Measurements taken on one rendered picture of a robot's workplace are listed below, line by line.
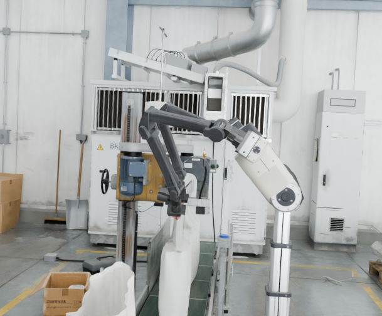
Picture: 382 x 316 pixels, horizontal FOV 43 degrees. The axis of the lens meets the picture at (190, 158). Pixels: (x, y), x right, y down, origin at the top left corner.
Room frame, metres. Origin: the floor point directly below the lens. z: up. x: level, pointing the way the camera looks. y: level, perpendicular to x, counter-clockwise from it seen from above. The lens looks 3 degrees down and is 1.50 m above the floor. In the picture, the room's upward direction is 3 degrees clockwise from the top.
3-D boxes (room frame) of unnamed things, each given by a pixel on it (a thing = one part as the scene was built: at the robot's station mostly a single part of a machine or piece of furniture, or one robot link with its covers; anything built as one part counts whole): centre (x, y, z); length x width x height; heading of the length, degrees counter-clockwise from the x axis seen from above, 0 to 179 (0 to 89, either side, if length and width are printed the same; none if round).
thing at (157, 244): (3.84, 0.21, 0.53); 1.05 x 0.02 x 0.41; 175
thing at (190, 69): (5.88, 0.23, 2.38); 1.53 x 0.53 x 0.61; 85
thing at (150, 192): (3.36, 0.32, 1.18); 0.34 x 0.25 x 0.31; 85
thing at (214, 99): (5.68, -0.25, 1.82); 0.51 x 0.27 x 0.71; 175
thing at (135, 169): (3.03, 0.34, 1.25); 0.10 x 0.08 x 0.12; 110
